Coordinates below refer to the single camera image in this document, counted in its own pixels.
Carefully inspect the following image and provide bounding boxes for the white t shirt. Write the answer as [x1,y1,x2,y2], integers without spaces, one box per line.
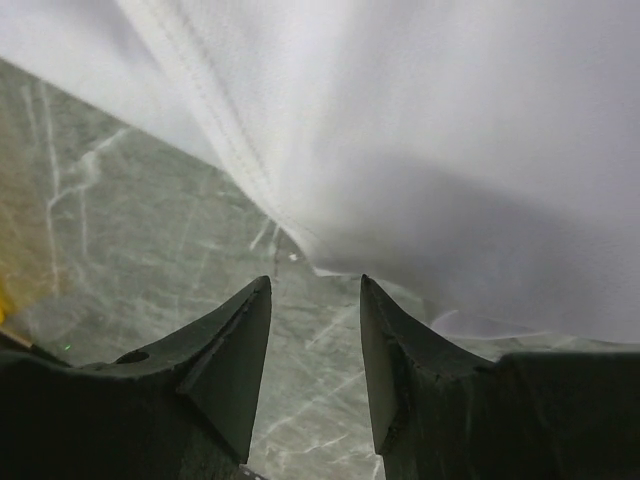
[1,1,639,343]

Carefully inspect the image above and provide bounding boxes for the yellow plastic tray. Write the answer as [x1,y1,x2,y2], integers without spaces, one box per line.
[0,285,11,324]

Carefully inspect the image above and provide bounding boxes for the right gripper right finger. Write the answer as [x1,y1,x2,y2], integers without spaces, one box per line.
[360,277,639,479]

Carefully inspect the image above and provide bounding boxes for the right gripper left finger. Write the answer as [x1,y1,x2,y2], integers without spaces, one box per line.
[1,276,272,479]

